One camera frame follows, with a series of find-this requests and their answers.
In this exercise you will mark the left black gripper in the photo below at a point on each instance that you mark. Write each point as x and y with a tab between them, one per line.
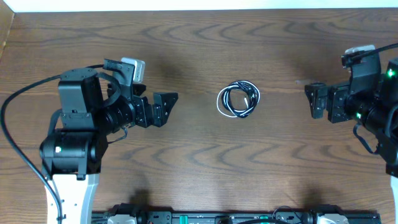
161	113

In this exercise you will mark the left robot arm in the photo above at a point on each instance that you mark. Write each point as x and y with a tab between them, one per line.
95	101

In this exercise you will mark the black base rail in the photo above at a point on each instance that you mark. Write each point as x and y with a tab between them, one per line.
130	213

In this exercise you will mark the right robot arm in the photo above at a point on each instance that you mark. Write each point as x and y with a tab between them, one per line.
369	97

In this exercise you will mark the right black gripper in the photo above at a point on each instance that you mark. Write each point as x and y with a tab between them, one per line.
338	96

